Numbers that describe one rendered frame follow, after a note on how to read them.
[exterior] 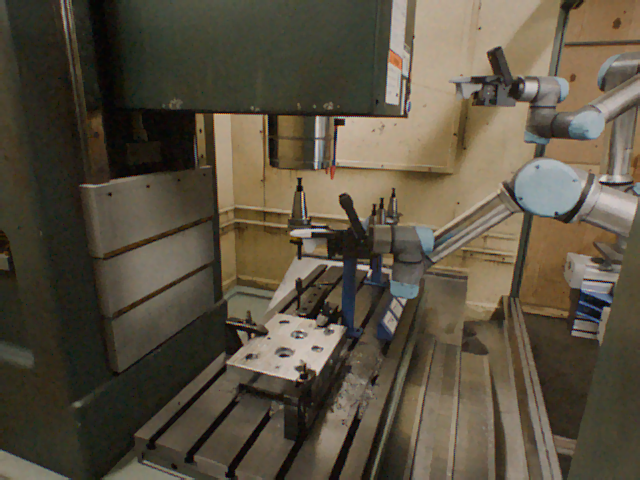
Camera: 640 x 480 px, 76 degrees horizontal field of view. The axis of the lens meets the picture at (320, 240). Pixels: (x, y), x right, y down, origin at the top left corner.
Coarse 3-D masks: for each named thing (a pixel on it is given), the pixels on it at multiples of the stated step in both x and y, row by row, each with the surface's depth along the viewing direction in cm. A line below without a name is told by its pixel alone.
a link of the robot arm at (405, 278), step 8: (400, 264) 105; (408, 264) 104; (416, 264) 105; (392, 272) 109; (400, 272) 106; (408, 272) 105; (416, 272) 106; (392, 280) 109; (400, 280) 106; (408, 280) 106; (416, 280) 106; (392, 288) 109; (400, 288) 107; (408, 288) 106; (416, 288) 107; (400, 296) 108; (408, 296) 107
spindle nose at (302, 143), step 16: (272, 128) 94; (288, 128) 91; (304, 128) 91; (320, 128) 92; (272, 144) 95; (288, 144) 92; (304, 144) 92; (320, 144) 93; (272, 160) 96; (288, 160) 93; (304, 160) 93; (320, 160) 94
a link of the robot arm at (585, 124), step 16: (608, 96) 113; (624, 96) 112; (560, 112) 117; (576, 112) 112; (592, 112) 108; (608, 112) 111; (624, 112) 115; (560, 128) 114; (576, 128) 110; (592, 128) 108
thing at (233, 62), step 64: (128, 0) 91; (192, 0) 86; (256, 0) 81; (320, 0) 77; (384, 0) 77; (128, 64) 96; (192, 64) 90; (256, 64) 85; (320, 64) 80; (384, 64) 83
